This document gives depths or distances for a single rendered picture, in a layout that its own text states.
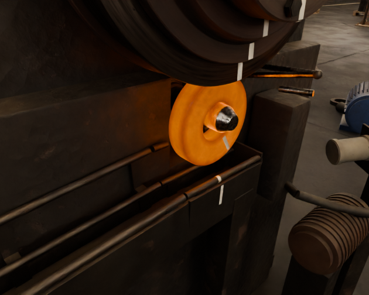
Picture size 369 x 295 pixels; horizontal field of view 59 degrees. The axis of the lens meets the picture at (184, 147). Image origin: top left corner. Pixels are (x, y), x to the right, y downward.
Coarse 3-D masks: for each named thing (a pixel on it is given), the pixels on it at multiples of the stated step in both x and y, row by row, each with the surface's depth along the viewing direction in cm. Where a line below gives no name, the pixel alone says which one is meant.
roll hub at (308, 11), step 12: (228, 0) 35; (240, 0) 34; (252, 0) 32; (264, 0) 33; (276, 0) 34; (312, 0) 39; (324, 0) 41; (240, 12) 37; (252, 12) 36; (264, 12) 34; (276, 12) 35; (312, 12) 40
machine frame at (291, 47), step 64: (0, 0) 38; (64, 0) 42; (0, 64) 40; (64, 64) 46; (128, 64) 53; (0, 128) 38; (64, 128) 43; (128, 128) 51; (0, 192) 40; (128, 192) 56; (0, 256) 44; (64, 256) 51; (192, 256) 79; (256, 256) 108
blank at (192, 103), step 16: (192, 96) 47; (208, 96) 48; (224, 96) 51; (240, 96) 54; (176, 112) 48; (192, 112) 47; (240, 112) 56; (176, 128) 48; (192, 128) 48; (240, 128) 58; (176, 144) 50; (192, 144) 50; (208, 144) 53; (224, 144) 56; (192, 160) 51; (208, 160) 54
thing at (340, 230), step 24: (312, 216) 78; (336, 216) 77; (288, 240) 79; (312, 240) 73; (336, 240) 71; (360, 240) 78; (312, 264) 75; (336, 264) 71; (288, 288) 87; (312, 288) 81
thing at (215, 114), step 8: (176, 88) 56; (176, 96) 55; (216, 104) 50; (224, 104) 51; (208, 112) 50; (216, 112) 49; (224, 112) 49; (232, 112) 49; (208, 120) 50; (216, 120) 49; (224, 120) 49; (232, 120) 49; (216, 128) 50; (224, 128) 50; (232, 128) 50
